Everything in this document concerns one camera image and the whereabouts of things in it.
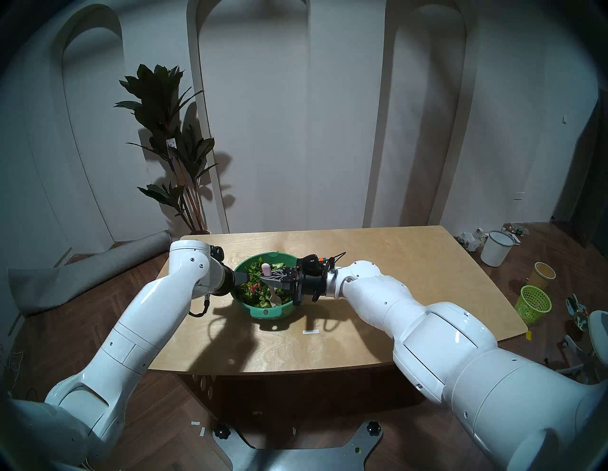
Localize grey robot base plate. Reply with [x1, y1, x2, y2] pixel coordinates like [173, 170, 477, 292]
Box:
[212, 420, 383, 471]

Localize thin floor cables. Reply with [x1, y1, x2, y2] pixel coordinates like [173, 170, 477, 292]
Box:
[0, 342, 38, 409]

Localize pale pink plastic spoon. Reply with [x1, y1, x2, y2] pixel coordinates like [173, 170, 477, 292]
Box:
[261, 263, 281, 307]

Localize pale clutter pile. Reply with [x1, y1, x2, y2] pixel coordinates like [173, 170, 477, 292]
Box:
[456, 228, 489, 251]

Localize tall dark green plant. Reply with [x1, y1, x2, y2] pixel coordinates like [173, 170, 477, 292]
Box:
[114, 64, 219, 233]

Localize rolled grey mat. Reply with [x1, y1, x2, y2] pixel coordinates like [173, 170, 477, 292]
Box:
[7, 230, 172, 316]

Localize green salad bowl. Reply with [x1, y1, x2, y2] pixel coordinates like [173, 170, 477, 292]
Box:
[230, 252, 304, 320]

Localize tan paper cup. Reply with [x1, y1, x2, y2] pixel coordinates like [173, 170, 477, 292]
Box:
[527, 262, 556, 289]

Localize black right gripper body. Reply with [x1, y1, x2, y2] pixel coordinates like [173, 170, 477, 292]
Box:
[292, 265, 329, 304]

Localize white office chair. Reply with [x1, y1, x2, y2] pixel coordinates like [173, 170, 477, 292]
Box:
[556, 311, 608, 385]

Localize chopped vegetable salad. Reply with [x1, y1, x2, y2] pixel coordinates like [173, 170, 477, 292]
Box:
[237, 258, 293, 308]

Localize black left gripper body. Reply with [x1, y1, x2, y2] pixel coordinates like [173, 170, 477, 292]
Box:
[211, 260, 236, 296]

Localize green mesh basket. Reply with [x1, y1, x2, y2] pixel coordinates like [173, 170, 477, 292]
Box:
[515, 285, 552, 326]

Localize white bucket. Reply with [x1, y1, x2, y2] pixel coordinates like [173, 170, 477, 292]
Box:
[481, 230, 516, 267]

